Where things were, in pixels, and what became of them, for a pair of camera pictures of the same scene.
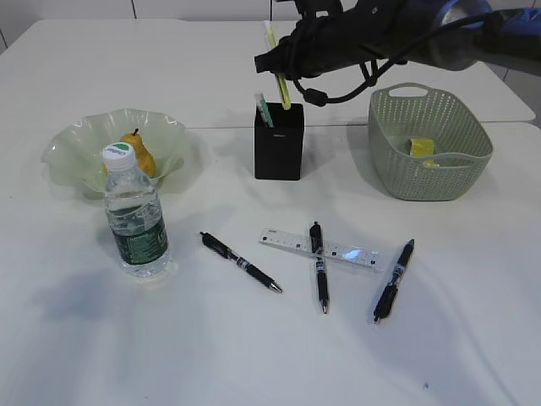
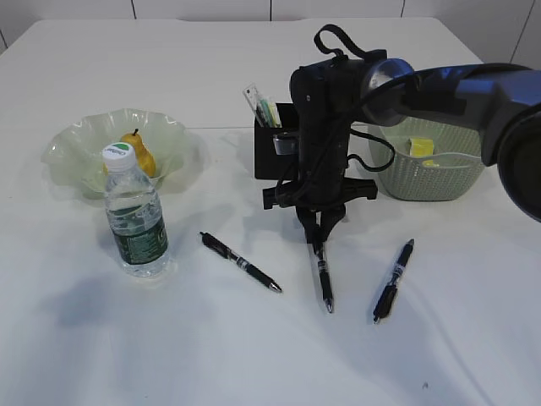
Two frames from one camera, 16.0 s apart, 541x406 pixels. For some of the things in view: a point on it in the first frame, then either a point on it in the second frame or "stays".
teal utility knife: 265,109 stays
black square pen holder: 278,150 stays
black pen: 223,250 stays
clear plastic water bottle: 134,213 stays
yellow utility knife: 281,83 -> 275,120
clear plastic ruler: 364,257 -> 250,94
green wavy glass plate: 74,155 stays
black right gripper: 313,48 -> 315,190
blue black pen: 389,293 stays
